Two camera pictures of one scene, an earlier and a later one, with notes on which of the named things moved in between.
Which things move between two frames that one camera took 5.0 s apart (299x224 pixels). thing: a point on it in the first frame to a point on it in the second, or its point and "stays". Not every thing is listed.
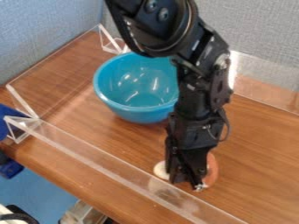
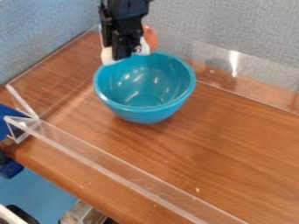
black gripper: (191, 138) to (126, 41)
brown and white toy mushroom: (211, 172) to (147, 45)
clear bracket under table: (83, 214) stays
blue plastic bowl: (138, 87) stays
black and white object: (14, 214) stays
